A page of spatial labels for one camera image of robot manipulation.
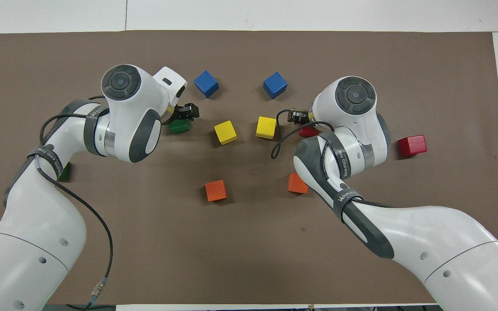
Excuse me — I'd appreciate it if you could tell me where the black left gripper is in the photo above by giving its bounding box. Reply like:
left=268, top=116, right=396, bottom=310
left=168, top=103, right=200, bottom=126

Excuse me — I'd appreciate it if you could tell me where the orange wooden cube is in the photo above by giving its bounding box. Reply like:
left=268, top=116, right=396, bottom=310
left=205, top=180, right=228, bottom=202
left=287, top=173, right=309, bottom=194

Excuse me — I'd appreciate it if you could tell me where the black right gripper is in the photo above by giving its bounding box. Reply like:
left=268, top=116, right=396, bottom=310
left=287, top=108, right=314, bottom=127

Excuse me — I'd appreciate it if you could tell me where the thin black cable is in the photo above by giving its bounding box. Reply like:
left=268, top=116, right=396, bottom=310
left=65, top=304, right=116, bottom=311

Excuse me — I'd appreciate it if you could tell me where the yellow wooden cube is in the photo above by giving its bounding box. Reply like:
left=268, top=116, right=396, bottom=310
left=214, top=120, right=238, bottom=145
left=255, top=116, right=277, bottom=140

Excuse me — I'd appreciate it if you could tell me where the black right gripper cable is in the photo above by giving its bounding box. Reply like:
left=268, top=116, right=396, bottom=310
left=271, top=108, right=336, bottom=159

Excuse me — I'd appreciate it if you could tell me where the brown table mat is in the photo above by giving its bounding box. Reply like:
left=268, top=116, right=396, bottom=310
left=0, top=29, right=498, bottom=306

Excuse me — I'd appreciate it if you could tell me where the blue wooden cube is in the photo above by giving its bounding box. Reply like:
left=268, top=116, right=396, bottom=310
left=263, top=71, right=288, bottom=100
left=194, top=70, right=220, bottom=98

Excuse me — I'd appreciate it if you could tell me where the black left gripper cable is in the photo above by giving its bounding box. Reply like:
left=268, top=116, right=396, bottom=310
left=39, top=95, right=114, bottom=310

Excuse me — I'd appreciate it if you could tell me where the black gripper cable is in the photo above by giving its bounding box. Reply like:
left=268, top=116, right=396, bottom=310
left=39, top=95, right=114, bottom=310
left=271, top=108, right=336, bottom=159

